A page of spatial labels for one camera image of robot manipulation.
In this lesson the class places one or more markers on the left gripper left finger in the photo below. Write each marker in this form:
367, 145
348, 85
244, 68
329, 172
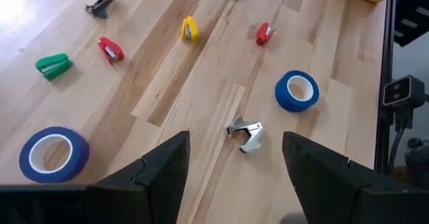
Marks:
157, 194

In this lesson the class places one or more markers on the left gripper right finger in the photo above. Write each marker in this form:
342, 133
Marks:
328, 194

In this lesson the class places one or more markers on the blue masking tape roll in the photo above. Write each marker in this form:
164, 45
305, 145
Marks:
77, 157
285, 100

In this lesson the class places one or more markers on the silver staple remover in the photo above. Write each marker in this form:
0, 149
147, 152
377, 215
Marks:
253, 130

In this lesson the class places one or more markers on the yellow mini stapler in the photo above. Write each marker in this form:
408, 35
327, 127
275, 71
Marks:
193, 29

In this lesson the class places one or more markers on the black drawer cabinet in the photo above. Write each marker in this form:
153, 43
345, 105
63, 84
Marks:
412, 12

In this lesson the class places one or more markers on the black table-level camera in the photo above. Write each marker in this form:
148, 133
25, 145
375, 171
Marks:
402, 90

